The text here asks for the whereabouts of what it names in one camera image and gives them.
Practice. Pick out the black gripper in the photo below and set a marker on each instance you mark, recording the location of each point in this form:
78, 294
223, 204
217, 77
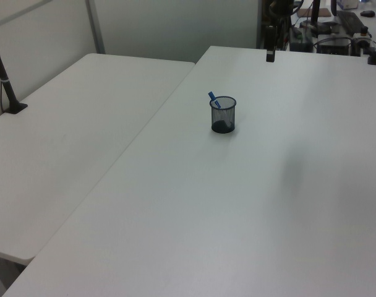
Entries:
284, 6

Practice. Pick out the blue and white marker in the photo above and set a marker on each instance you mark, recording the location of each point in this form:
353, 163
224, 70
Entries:
212, 96

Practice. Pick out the dark green electronics box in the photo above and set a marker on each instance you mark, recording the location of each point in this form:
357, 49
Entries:
300, 38

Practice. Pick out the black monitor stand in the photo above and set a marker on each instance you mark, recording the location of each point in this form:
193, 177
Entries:
314, 12

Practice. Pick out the brown pad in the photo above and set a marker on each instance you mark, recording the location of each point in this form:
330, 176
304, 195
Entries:
324, 12

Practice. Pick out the grey electronics box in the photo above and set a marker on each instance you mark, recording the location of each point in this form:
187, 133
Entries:
333, 46

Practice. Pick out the thin black upright pole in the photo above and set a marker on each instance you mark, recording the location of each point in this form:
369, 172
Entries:
334, 7

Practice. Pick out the black keyboard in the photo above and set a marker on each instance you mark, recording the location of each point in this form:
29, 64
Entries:
350, 20

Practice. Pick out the blue and white box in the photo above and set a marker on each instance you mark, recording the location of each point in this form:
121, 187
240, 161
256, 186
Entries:
347, 3

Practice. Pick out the white device with black knob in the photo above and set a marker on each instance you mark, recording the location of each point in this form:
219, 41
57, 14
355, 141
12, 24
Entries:
359, 39

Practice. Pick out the black computer mouse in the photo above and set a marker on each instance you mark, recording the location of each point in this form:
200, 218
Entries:
367, 13

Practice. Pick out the black mesh pen cup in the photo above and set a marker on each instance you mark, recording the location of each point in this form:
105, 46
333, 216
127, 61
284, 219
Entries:
223, 123

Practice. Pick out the white side table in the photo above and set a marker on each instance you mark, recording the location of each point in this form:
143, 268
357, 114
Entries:
67, 139

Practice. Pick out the white zip tie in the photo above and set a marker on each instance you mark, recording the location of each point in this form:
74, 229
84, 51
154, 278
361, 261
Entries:
4, 81

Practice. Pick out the grey metal partition post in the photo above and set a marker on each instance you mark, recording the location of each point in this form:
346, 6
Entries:
95, 28

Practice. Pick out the black camera pole with clamp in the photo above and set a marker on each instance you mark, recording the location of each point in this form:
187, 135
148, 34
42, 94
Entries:
5, 89

